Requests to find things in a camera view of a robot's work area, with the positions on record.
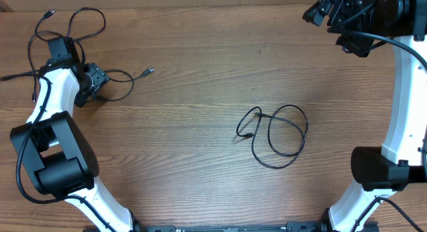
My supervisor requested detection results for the thin black USB cable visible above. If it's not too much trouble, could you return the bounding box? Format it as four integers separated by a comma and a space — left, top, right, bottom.
236, 104, 310, 170

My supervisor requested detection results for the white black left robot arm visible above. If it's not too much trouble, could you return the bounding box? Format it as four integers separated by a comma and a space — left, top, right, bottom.
10, 37, 141, 231

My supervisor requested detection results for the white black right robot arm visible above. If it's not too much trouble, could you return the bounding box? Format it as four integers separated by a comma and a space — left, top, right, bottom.
303, 0, 426, 231

